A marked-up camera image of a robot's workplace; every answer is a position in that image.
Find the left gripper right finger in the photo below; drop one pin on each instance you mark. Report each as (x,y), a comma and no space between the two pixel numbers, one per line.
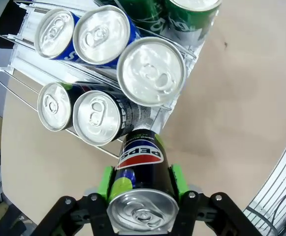
(206,214)

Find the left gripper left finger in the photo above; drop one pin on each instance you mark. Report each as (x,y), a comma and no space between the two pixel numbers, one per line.
(83,214)

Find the black Pepsi can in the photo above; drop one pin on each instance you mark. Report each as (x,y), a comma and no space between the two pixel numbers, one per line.
(142,177)
(54,105)
(96,118)

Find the blue Pocari Sweat can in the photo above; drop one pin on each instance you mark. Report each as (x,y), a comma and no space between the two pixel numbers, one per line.
(101,34)
(150,71)
(54,32)

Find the green Chilsung cider can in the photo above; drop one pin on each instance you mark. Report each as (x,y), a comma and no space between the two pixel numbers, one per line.
(197,19)
(140,12)

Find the ribbed aluminium panel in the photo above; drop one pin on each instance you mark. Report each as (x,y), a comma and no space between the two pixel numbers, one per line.
(275,177)

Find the clear acrylic can rack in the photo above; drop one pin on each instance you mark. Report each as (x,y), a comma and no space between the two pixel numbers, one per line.
(25,29)

